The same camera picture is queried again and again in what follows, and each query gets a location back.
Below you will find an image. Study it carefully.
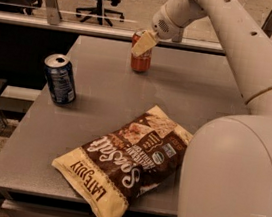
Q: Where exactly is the left metal railing post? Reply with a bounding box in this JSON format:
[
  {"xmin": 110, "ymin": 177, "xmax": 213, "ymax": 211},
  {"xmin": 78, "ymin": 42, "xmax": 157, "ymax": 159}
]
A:
[{"xmin": 44, "ymin": 0, "xmax": 61, "ymax": 26}]

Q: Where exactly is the blue pepsi can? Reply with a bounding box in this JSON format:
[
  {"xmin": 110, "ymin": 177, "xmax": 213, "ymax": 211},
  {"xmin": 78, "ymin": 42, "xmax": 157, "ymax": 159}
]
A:
[{"xmin": 44, "ymin": 54, "xmax": 76, "ymax": 105}]

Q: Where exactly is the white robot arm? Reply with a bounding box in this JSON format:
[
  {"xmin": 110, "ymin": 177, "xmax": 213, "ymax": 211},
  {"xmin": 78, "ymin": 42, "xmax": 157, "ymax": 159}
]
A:
[{"xmin": 150, "ymin": 0, "xmax": 272, "ymax": 217}]

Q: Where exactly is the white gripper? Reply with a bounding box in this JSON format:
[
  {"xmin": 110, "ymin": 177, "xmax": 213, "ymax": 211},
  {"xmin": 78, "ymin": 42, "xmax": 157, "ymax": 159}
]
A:
[{"xmin": 131, "ymin": 0, "xmax": 207, "ymax": 57}]

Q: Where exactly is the red coke can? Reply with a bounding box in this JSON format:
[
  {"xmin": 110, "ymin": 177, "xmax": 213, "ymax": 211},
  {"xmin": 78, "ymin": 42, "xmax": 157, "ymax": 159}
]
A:
[{"xmin": 130, "ymin": 29, "xmax": 152, "ymax": 73}]

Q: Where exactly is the right metal railing post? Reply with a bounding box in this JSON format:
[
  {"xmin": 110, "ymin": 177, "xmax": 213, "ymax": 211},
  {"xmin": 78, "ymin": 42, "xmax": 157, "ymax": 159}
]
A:
[{"xmin": 261, "ymin": 10, "xmax": 272, "ymax": 37}]

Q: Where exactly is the late july chip bag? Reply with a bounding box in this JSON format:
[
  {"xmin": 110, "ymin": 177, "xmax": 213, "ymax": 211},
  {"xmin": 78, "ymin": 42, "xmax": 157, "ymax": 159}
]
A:
[{"xmin": 51, "ymin": 106, "xmax": 193, "ymax": 217}]

